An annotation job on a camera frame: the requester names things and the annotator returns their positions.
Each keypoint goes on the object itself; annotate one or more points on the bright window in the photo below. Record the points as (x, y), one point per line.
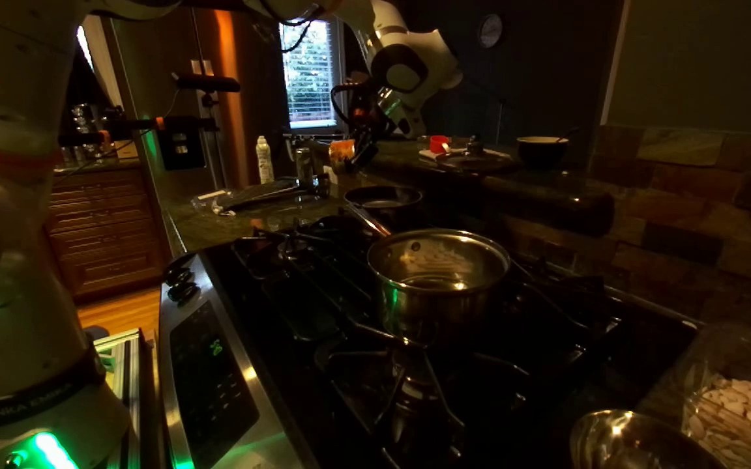
(310, 80)

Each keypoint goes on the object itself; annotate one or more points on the round wall clock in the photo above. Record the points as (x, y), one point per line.
(491, 29)

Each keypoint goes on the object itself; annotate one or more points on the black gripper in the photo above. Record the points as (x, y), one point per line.
(378, 114)

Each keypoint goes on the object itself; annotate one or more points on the chrome faucet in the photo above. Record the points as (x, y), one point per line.
(307, 165)

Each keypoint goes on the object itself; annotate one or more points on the white cutting board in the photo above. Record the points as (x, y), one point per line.
(429, 154)

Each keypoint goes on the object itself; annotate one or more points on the black gas stove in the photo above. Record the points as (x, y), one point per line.
(305, 296)

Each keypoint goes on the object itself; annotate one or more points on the black camera on tripod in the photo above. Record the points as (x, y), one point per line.
(206, 85)

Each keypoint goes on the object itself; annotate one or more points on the metal utensil holder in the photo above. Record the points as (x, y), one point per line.
(86, 118)

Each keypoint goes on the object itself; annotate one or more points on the black box white label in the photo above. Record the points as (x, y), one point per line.
(181, 150)

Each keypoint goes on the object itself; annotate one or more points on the red cup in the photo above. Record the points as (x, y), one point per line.
(438, 145)

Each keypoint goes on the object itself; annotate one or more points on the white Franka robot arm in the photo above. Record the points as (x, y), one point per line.
(1, 261)

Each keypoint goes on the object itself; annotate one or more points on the kitchen sink with faucet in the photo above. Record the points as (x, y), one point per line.
(249, 197)

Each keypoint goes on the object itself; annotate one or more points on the black stove knob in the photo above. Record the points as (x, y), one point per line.
(186, 292)
(178, 274)

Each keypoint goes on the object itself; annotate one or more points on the glass bowl at corner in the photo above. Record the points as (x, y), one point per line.
(627, 438)

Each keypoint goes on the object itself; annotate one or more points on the raised stone bar counter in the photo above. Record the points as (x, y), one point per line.
(515, 192)

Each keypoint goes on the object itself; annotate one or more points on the brown wooden post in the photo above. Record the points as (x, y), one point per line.
(232, 132)

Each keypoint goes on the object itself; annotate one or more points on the dark bowl white rim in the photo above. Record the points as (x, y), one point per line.
(542, 153)

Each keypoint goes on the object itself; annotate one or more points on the white plastic bottle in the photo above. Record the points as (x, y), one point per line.
(264, 159)

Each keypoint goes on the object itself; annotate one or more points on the black frying pan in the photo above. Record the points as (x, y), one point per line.
(384, 200)

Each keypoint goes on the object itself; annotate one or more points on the brown wooden cabinet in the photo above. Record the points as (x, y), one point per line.
(105, 230)

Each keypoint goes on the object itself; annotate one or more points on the glass jar white pieces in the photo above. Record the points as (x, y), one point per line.
(742, 419)

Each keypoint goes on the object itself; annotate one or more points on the metal dish rack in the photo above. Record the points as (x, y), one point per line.
(88, 154)

